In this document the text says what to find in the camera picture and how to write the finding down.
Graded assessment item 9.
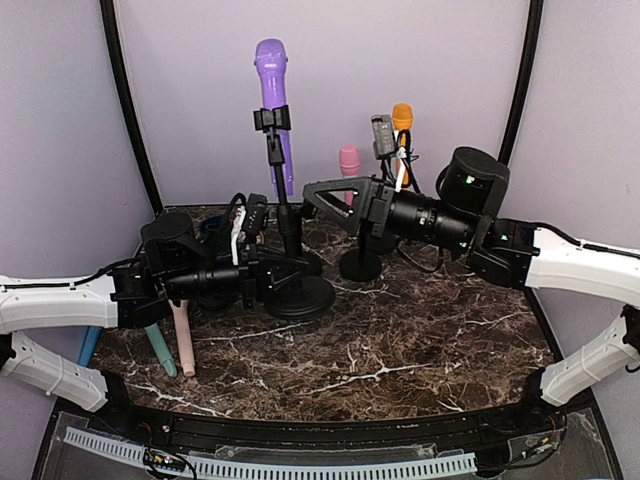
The black stand of pink microphone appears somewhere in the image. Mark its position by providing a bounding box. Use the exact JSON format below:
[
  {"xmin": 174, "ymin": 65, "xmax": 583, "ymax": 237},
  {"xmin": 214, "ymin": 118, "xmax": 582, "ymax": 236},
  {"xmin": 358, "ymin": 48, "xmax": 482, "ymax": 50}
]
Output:
[{"xmin": 339, "ymin": 223, "xmax": 382, "ymax": 282}]

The purple microphone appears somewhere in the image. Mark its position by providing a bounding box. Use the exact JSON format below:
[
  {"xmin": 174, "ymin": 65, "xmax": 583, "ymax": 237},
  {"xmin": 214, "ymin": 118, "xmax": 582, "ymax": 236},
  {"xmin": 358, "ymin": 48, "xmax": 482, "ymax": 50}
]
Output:
[{"xmin": 254, "ymin": 38, "xmax": 294, "ymax": 197}]

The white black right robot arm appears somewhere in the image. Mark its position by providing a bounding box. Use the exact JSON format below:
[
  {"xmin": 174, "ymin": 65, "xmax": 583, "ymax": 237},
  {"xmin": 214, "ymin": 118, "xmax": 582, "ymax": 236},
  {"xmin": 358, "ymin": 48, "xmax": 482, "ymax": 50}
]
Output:
[{"xmin": 303, "ymin": 147, "xmax": 639, "ymax": 434}]

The pink microphone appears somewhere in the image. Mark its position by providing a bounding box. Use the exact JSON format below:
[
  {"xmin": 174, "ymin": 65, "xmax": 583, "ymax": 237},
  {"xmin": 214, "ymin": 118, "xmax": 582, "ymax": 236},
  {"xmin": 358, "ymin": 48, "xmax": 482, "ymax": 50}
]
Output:
[{"xmin": 339, "ymin": 145, "xmax": 361, "ymax": 179}]

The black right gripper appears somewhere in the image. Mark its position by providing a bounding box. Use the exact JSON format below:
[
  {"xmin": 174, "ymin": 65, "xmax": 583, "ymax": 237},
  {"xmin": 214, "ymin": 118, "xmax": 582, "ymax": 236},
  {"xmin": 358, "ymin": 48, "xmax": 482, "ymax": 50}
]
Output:
[{"xmin": 302, "ymin": 175, "xmax": 476, "ymax": 253}]

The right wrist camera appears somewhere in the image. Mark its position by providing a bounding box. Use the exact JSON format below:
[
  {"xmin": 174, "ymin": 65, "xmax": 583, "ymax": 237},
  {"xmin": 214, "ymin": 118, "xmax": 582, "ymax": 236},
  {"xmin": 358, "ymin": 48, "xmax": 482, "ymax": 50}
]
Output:
[{"xmin": 371, "ymin": 114, "xmax": 396, "ymax": 160}]

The black right corner post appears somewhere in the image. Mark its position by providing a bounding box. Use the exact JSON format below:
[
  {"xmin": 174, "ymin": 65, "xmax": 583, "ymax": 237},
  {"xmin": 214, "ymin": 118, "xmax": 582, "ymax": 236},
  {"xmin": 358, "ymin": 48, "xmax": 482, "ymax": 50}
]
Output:
[{"xmin": 498, "ymin": 0, "xmax": 544, "ymax": 165}]

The black corner post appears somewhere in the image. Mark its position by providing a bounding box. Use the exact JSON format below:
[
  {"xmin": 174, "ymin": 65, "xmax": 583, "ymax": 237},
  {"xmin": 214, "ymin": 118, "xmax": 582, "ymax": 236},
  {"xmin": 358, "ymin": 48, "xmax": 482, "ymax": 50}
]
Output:
[
  {"xmin": 99, "ymin": 0, "xmax": 164, "ymax": 215},
  {"xmin": 498, "ymin": 0, "xmax": 544, "ymax": 165}
]

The black left corner post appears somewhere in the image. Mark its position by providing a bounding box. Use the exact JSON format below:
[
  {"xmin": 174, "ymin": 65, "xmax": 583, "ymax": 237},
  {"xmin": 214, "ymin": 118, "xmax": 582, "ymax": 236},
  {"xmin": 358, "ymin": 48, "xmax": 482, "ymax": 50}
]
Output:
[{"xmin": 99, "ymin": 0, "xmax": 164, "ymax": 215}]

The black front rail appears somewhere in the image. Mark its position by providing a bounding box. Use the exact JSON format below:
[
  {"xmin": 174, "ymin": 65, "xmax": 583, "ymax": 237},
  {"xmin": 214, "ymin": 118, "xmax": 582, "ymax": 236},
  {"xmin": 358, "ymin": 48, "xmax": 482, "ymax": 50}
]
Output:
[{"xmin": 54, "ymin": 387, "xmax": 576, "ymax": 459}]

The orange microphone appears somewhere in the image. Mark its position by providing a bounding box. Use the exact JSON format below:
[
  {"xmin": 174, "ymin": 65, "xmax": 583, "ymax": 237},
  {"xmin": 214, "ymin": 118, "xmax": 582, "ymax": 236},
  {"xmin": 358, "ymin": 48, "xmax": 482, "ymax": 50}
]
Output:
[{"xmin": 392, "ymin": 103, "xmax": 414, "ymax": 191}]

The dark blue mug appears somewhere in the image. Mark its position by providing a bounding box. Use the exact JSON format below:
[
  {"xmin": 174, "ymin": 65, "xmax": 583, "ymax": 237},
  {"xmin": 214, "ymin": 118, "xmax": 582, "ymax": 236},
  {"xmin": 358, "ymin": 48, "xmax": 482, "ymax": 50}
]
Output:
[{"xmin": 200, "ymin": 216, "xmax": 227, "ymax": 242}]

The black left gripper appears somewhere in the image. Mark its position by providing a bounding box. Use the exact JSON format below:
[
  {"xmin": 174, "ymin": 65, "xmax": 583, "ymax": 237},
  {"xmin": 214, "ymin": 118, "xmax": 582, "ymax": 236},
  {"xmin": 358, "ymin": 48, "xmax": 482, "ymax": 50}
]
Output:
[{"xmin": 164, "ymin": 241, "xmax": 311, "ymax": 309}]

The blue microphone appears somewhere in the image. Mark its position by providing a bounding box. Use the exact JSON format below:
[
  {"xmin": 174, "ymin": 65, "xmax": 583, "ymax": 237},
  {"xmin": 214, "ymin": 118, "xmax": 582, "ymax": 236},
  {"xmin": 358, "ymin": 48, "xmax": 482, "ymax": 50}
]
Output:
[{"xmin": 77, "ymin": 327, "xmax": 102, "ymax": 367}]

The beige microphone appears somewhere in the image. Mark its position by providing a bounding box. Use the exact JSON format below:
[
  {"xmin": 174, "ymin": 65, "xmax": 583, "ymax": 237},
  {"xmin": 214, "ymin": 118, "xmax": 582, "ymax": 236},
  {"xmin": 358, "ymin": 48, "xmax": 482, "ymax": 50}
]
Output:
[{"xmin": 169, "ymin": 300, "xmax": 196, "ymax": 378}]

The black stand of purple microphone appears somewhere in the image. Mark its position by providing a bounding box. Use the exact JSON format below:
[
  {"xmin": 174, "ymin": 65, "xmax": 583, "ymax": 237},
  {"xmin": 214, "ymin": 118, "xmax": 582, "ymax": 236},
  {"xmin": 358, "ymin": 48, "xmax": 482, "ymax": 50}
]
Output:
[{"xmin": 253, "ymin": 105, "xmax": 335, "ymax": 320}]

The green microphone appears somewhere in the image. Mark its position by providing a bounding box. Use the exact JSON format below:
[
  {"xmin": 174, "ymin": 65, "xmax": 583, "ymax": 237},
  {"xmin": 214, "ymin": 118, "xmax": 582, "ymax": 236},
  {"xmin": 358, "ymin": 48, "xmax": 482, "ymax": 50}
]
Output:
[{"xmin": 144, "ymin": 323, "xmax": 178, "ymax": 378}]

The black stand of beige microphone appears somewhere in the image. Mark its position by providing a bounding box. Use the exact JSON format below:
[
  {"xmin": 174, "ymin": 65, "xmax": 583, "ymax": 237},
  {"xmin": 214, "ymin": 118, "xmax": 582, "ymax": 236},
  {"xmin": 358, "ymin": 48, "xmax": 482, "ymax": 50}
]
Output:
[{"xmin": 298, "ymin": 200, "xmax": 323, "ymax": 276}]

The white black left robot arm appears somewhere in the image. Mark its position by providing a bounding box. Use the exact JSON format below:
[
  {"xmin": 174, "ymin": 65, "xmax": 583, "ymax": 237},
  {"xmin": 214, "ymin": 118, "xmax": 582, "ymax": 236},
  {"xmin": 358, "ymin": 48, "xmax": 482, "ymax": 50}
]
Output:
[{"xmin": 1, "ymin": 212, "xmax": 310, "ymax": 436}]

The white slotted cable duct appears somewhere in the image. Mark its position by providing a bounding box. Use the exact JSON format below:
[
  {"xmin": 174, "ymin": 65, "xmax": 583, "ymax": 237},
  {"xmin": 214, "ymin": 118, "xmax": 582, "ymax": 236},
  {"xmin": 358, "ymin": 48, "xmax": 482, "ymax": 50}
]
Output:
[{"xmin": 63, "ymin": 427, "xmax": 477, "ymax": 479}]

